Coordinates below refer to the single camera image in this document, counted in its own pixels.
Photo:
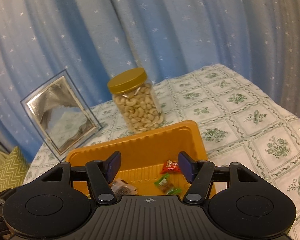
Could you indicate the blue star curtain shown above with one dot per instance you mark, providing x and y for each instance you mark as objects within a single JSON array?
[
  {"x": 202, "y": 25},
  {"x": 52, "y": 30}
]

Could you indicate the cashew jar with gold lid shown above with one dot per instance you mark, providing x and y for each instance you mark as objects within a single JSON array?
[{"x": 137, "y": 105}]

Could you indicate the orange plastic tray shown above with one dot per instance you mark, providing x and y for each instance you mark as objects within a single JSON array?
[{"x": 150, "y": 147}]

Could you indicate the green brown candy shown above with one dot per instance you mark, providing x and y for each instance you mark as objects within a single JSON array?
[{"x": 166, "y": 183}]

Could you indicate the floral white tablecloth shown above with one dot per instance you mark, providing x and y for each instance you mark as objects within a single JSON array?
[{"x": 240, "y": 110}]

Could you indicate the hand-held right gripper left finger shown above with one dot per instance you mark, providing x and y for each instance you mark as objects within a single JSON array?
[{"x": 114, "y": 166}]

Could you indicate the silver picture frame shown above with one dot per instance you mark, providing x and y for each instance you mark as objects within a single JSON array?
[{"x": 62, "y": 115}]

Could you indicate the clear packet with dark snack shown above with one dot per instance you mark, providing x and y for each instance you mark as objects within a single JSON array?
[{"x": 125, "y": 189}]

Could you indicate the red snack packet gold print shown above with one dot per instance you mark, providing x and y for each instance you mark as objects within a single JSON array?
[{"x": 170, "y": 167}]

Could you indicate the green zigzag cushion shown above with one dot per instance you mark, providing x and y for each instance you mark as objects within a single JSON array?
[{"x": 8, "y": 170}]

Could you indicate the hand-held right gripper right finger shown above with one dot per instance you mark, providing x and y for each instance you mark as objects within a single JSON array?
[{"x": 186, "y": 166}]

